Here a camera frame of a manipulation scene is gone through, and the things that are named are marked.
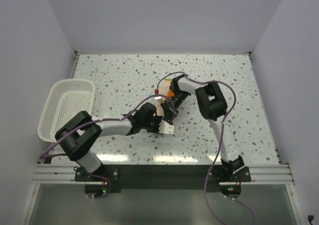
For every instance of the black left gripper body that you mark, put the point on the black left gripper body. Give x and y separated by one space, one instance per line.
152 125

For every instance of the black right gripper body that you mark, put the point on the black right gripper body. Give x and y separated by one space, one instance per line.
177 100

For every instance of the orange patterned towel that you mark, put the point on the orange patterned towel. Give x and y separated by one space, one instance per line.
165 84

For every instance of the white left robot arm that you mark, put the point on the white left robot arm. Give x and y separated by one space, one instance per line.
79 134

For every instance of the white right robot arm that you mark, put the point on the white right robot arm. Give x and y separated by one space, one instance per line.
213 108

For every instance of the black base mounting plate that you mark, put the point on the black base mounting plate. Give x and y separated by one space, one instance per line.
163 177

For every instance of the white perforated plastic basket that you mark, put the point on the white perforated plastic basket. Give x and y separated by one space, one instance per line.
65 99

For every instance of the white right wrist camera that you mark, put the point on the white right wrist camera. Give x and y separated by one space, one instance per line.
160 94

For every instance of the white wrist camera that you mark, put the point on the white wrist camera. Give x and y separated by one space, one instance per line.
160 94
166 128

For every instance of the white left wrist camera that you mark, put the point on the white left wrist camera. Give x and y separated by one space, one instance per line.
166 128

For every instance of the aluminium frame rail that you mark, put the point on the aluminium frame rail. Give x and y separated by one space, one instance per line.
260 174

